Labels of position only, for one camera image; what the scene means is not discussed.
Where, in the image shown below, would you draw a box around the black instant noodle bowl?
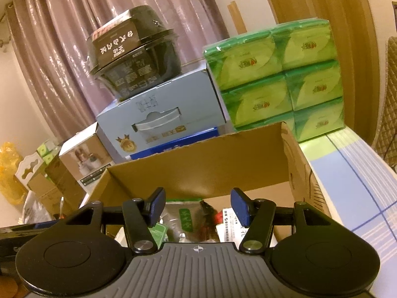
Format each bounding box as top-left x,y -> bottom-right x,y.
87,5 -> 183,101

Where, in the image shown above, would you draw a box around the white die-cut cardboard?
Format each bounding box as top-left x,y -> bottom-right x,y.
14,153 -> 44,193

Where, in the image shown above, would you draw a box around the silver foil bag green leaf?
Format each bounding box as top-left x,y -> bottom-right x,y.
161,200 -> 218,243

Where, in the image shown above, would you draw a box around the pink-brown curtain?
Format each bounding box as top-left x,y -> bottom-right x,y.
6,0 -> 230,131

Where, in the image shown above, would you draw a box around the large white tablet box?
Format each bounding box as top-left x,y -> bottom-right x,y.
216,209 -> 249,244

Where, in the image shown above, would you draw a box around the quilted cover chair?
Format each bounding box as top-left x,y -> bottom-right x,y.
372,36 -> 397,174

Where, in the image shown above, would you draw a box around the green tissue packs in box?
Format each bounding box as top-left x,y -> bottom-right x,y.
35,141 -> 61,165

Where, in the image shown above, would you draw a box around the silver foil sack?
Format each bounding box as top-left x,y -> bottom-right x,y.
23,192 -> 56,224

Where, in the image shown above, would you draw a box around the small white picture box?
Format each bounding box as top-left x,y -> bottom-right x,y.
58,122 -> 114,187

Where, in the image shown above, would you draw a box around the yellow plastic bag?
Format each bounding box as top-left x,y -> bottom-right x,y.
0,142 -> 27,204

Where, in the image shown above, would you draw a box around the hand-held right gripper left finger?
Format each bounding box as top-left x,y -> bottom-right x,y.
66,187 -> 166,253

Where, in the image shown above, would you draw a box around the stack of green tissue packs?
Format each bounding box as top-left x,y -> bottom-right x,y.
202,17 -> 345,143

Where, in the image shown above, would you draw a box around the wooden stick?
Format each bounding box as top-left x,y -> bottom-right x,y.
228,1 -> 249,33

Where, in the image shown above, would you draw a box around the light blue carton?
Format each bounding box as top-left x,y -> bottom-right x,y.
96,67 -> 228,163

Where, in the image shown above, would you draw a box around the green medicine box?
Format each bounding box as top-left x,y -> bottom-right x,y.
146,222 -> 169,249

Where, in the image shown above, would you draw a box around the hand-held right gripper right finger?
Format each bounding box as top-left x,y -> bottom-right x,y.
230,188 -> 331,253

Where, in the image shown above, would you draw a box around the red snack packet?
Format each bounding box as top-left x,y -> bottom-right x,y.
198,205 -> 224,239

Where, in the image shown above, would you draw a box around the small brown cardboard box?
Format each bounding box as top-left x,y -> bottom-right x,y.
27,174 -> 64,215

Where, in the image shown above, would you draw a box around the tall brown cardboard box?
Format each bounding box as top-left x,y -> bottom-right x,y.
45,155 -> 90,207

